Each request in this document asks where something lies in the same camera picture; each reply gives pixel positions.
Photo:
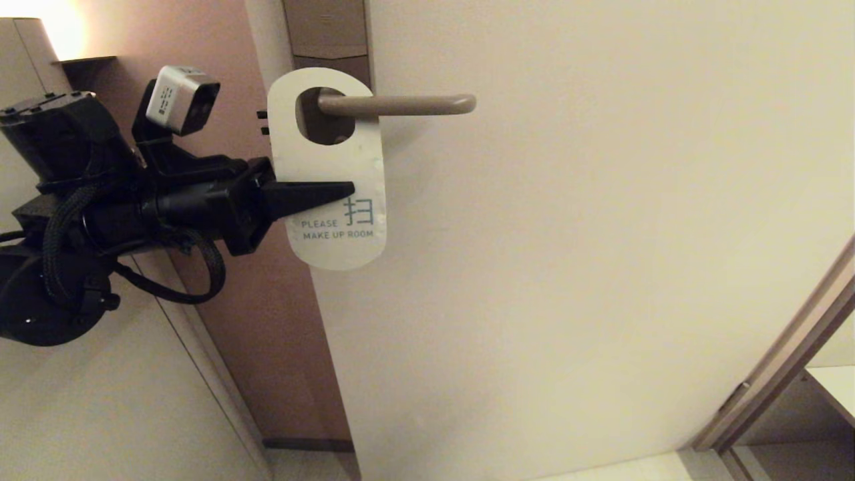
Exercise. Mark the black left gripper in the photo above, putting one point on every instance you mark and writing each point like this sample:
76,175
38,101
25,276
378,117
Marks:
244,200

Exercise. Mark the brown door jamb panel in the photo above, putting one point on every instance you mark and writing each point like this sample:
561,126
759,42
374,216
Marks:
267,347

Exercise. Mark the brown wooden door frame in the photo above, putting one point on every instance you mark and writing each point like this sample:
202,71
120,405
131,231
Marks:
781,361

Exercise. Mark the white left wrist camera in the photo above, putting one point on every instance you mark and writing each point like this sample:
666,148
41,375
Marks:
180,100

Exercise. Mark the white door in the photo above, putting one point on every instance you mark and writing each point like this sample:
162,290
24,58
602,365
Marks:
568,267

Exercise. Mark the brown metal lock plate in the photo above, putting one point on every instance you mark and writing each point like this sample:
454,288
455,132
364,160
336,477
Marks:
324,30

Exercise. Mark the white and blue door hanger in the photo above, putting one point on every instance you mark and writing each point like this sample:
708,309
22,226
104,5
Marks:
334,157

